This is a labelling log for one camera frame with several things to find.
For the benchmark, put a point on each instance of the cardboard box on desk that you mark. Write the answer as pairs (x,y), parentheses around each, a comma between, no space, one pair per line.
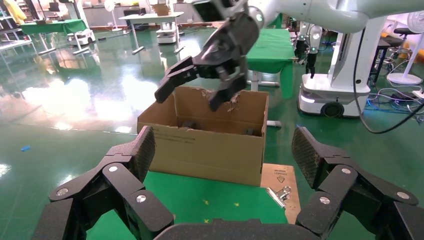
(161,10)

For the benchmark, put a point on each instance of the shallow cardboard tray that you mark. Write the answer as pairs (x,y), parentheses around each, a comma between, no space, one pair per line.
(217,24)

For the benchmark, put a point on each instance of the black power strip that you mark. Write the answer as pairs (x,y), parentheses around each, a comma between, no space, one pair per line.
(402,96)

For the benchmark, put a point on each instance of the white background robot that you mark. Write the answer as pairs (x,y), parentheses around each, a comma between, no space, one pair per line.
(311,49)

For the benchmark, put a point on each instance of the large open cardboard carton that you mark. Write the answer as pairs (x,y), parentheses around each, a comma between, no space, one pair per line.
(205,155)

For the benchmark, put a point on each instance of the small green covered table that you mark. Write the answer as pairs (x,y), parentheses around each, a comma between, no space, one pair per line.
(276,22)

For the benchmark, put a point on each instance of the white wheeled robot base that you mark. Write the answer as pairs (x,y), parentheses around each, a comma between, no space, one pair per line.
(344,96)

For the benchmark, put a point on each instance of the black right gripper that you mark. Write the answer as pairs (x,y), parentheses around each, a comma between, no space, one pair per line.
(232,39)

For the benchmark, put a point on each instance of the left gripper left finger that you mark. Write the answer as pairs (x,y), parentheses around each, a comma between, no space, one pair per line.
(116,179)

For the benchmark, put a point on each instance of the blue floor scrap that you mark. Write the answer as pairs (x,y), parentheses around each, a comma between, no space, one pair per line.
(25,148)

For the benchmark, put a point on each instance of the black tall stool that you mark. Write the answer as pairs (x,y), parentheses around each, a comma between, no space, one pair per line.
(391,41)

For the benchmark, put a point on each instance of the green table cloth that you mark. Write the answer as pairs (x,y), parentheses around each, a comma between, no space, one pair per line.
(198,192)

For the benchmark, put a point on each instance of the yellow hanging cloth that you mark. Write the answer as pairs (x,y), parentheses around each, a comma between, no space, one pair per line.
(15,11)

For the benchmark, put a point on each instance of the black block in carton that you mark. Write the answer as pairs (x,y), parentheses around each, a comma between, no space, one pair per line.
(248,132)
(188,125)

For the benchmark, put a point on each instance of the white standing fan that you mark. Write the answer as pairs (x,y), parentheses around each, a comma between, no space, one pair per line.
(111,6)

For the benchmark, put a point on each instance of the metal binder clip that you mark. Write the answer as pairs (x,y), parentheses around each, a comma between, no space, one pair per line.
(276,195)

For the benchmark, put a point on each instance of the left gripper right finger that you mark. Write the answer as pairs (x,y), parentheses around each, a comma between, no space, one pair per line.
(344,185)

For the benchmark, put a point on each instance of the white mobile base under desk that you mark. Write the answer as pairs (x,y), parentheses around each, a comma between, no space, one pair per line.
(165,34)

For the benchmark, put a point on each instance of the flat printed cardboard sheet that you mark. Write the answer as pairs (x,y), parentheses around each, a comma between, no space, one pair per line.
(286,198)

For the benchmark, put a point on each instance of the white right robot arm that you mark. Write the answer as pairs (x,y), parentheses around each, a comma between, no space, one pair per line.
(314,13)

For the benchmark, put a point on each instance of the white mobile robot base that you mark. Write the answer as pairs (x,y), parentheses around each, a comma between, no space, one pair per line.
(82,36)

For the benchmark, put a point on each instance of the metal storage shelf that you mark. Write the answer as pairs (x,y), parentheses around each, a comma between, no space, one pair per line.
(13,31)

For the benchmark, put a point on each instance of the black round stool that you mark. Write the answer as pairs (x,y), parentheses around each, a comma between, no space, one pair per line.
(402,30)

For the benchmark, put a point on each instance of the white pedestal fan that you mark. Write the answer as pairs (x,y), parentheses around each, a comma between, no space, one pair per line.
(404,78)

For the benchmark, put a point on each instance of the white desk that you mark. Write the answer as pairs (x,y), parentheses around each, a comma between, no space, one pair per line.
(149,17)

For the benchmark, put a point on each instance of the long green covered table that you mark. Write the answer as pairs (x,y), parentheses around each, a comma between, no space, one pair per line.
(53,26)

